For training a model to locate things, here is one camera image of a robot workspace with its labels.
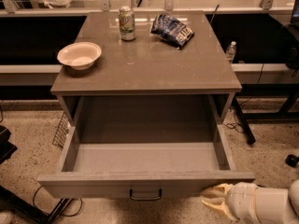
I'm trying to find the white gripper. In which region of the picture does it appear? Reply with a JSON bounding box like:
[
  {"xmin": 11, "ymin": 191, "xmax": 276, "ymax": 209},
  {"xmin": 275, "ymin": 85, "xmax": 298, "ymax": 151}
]
[{"xmin": 201, "ymin": 182, "xmax": 259, "ymax": 224}]

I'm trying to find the black floor cable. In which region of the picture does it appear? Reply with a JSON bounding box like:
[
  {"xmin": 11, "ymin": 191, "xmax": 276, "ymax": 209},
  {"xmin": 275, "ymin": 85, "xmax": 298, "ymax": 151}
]
[{"xmin": 32, "ymin": 185, "xmax": 84, "ymax": 218}]

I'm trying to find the green white soda can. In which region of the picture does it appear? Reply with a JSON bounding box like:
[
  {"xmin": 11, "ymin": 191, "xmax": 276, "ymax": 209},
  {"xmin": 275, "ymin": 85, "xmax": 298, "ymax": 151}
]
[{"xmin": 119, "ymin": 6, "xmax": 135, "ymax": 41}]

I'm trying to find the white paper bowl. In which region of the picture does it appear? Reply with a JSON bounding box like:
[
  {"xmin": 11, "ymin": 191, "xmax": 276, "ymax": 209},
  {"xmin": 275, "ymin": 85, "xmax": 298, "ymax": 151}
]
[{"xmin": 57, "ymin": 42, "xmax": 102, "ymax": 70}]

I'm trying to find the black metal drawer handle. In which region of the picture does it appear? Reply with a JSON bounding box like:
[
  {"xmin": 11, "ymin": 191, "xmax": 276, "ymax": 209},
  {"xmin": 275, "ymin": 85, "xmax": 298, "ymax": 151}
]
[{"xmin": 129, "ymin": 189, "xmax": 163, "ymax": 202}]

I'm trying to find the black table leg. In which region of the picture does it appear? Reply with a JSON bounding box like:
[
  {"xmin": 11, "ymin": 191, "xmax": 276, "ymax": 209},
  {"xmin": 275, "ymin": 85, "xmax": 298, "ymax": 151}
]
[{"xmin": 232, "ymin": 97, "xmax": 256, "ymax": 145}]

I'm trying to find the thin black antenna rod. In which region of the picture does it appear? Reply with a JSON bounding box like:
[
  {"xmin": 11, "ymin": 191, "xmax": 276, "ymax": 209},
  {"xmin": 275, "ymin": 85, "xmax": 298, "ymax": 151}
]
[{"xmin": 209, "ymin": 4, "xmax": 220, "ymax": 24}]

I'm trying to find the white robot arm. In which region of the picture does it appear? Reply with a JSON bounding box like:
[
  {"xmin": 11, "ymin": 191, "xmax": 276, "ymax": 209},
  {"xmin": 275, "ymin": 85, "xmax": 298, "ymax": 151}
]
[{"xmin": 201, "ymin": 180, "xmax": 299, "ymax": 224}]

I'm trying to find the grey cabinet with glossy top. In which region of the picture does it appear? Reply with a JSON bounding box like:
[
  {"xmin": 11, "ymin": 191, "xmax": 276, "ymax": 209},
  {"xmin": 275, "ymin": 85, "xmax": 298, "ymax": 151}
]
[{"xmin": 51, "ymin": 11, "xmax": 241, "ymax": 118}]

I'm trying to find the blue chip bag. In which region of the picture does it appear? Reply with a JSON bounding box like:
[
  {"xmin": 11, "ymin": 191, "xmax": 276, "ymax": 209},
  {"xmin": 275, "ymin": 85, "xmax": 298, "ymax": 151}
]
[{"xmin": 150, "ymin": 13, "xmax": 194, "ymax": 49}]

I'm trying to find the clear plastic water bottle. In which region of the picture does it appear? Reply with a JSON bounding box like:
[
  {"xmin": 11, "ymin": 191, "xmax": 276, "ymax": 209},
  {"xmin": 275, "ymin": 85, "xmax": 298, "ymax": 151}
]
[{"xmin": 225, "ymin": 41, "xmax": 236, "ymax": 63}]

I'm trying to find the black caster wheel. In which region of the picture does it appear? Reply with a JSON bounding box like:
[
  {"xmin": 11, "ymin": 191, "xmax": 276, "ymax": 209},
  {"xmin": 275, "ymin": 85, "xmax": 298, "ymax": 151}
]
[{"xmin": 285, "ymin": 154, "xmax": 299, "ymax": 167}]

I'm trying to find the grey top drawer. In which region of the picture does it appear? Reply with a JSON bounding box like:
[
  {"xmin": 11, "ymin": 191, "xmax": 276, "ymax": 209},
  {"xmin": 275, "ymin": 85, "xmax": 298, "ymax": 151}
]
[{"xmin": 37, "ymin": 96, "xmax": 256, "ymax": 200}]

